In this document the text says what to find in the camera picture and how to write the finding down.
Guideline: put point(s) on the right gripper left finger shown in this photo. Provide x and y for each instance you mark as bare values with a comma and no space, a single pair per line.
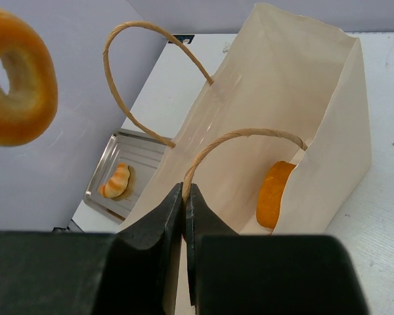
131,272

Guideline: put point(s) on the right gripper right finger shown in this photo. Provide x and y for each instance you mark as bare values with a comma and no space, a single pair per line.
229,273

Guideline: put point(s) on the sesame twisted bread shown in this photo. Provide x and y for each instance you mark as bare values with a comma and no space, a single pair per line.
270,194

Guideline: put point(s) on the fake croissant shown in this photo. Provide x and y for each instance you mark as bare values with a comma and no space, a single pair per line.
117,183

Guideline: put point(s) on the plain orange donut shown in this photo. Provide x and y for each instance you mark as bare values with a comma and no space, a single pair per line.
28,86

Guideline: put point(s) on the steel tray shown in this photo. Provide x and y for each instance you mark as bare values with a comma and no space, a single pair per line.
140,152

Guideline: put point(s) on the left blue table label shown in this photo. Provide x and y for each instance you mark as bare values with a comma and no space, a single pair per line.
185,39

